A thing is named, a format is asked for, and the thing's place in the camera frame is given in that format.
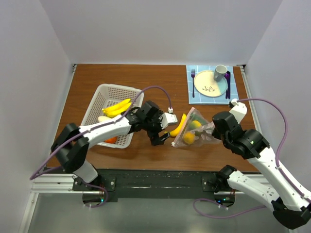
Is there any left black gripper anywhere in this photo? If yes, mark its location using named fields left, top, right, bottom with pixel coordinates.
left=143, top=110, right=170, bottom=146

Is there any yellow fake fruit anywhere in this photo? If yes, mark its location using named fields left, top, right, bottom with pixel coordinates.
left=165, top=114, right=187, bottom=137

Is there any yellow orange fake pear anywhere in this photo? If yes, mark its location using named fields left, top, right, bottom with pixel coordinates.
left=182, top=132, right=196, bottom=145

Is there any clear zip top bag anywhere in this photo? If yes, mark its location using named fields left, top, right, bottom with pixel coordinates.
left=171, top=107, right=221, bottom=148

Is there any orange fake fruit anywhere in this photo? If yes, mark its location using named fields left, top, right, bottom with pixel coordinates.
left=104, top=136, right=118, bottom=144

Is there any yellow fake banana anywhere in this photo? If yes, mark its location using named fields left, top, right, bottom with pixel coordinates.
left=102, top=99, right=132, bottom=118

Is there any white fake radish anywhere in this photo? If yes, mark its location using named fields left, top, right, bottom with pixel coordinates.
left=97, top=116, right=111, bottom=122

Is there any white perforated plastic basket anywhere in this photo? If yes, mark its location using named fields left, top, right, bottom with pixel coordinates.
left=81, top=84, right=144, bottom=149

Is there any dark green fake cucumber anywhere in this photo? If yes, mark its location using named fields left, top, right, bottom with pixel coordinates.
left=191, top=114, right=208, bottom=125

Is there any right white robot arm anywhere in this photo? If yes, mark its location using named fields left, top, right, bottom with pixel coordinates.
left=212, top=111, right=311, bottom=230

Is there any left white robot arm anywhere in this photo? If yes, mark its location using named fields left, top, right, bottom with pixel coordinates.
left=51, top=100, right=177, bottom=190

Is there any yellow green fake lemon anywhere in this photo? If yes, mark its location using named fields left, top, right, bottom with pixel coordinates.
left=188, top=120, right=203, bottom=136

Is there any cream and blue plate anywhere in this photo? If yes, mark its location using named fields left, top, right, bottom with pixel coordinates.
left=194, top=70, right=227, bottom=98

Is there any purple plastic spoon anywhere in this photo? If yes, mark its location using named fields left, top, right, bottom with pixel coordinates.
left=225, top=71, right=231, bottom=100

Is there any purple plastic knife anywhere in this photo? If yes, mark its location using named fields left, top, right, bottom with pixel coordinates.
left=226, top=71, right=231, bottom=100

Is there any grey mug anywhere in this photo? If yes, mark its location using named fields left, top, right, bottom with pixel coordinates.
left=213, top=65, right=227, bottom=82

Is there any purple plastic fork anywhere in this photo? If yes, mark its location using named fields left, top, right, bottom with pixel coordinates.
left=191, top=68, right=195, bottom=98

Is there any blue checkered placemat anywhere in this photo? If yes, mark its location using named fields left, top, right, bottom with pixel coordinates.
left=186, top=65, right=239, bottom=105

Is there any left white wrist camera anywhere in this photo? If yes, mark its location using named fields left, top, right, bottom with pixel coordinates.
left=161, top=107, right=178, bottom=129

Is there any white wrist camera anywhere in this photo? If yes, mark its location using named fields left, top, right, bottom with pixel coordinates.
left=161, top=107, right=178, bottom=129
left=229, top=99, right=247, bottom=124

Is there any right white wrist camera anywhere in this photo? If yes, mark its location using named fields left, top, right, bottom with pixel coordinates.
left=229, top=99, right=247, bottom=124

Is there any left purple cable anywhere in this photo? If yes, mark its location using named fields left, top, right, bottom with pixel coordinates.
left=29, top=85, right=173, bottom=208

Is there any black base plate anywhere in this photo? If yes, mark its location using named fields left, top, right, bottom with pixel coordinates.
left=72, top=168, right=245, bottom=204

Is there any front aluminium rail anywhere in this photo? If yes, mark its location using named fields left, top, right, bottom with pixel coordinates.
left=31, top=173, right=272, bottom=193

